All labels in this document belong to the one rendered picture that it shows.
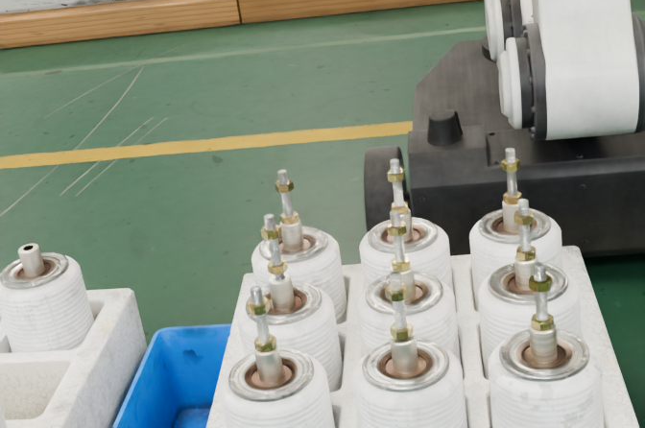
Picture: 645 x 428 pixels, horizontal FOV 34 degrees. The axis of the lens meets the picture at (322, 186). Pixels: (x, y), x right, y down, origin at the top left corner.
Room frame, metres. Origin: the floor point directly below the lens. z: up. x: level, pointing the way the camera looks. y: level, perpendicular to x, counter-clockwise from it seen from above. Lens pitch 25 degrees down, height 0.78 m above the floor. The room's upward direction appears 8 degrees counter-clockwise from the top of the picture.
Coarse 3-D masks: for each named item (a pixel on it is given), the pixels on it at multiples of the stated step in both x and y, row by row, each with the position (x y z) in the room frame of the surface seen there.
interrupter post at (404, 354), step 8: (392, 336) 0.75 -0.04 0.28; (392, 344) 0.74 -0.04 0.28; (400, 344) 0.74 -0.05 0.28; (408, 344) 0.74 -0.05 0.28; (416, 344) 0.75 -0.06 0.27; (392, 352) 0.75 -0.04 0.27; (400, 352) 0.74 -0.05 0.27; (408, 352) 0.74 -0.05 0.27; (416, 352) 0.74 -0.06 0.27; (400, 360) 0.74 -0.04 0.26; (408, 360) 0.74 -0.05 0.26; (416, 360) 0.74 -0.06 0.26; (400, 368) 0.74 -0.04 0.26; (408, 368) 0.74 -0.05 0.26; (416, 368) 0.74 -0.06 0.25
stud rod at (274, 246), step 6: (264, 216) 0.88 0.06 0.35; (270, 216) 0.88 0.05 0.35; (270, 222) 0.88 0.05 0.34; (270, 228) 0.88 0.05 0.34; (270, 240) 0.88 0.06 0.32; (276, 240) 0.88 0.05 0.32; (270, 246) 0.88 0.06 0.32; (276, 246) 0.88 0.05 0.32; (270, 252) 0.88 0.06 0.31; (276, 252) 0.88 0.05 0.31; (276, 258) 0.88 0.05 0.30; (276, 264) 0.88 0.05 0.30; (276, 276) 0.88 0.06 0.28; (282, 276) 0.88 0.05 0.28
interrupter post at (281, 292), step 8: (272, 280) 0.88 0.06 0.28; (280, 280) 0.87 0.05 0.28; (288, 280) 0.87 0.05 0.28; (272, 288) 0.87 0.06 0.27; (280, 288) 0.87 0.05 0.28; (288, 288) 0.87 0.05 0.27; (272, 296) 0.88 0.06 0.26; (280, 296) 0.87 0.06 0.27; (288, 296) 0.87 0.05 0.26; (280, 304) 0.87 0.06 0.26; (288, 304) 0.87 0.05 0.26
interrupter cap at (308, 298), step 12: (264, 288) 0.91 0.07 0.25; (300, 288) 0.90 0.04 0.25; (312, 288) 0.90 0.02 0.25; (300, 300) 0.88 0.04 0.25; (312, 300) 0.88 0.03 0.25; (276, 312) 0.87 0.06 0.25; (288, 312) 0.86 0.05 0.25; (300, 312) 0.86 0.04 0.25; (312, 312) 0.85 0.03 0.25; (276, 324) 0.84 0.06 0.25
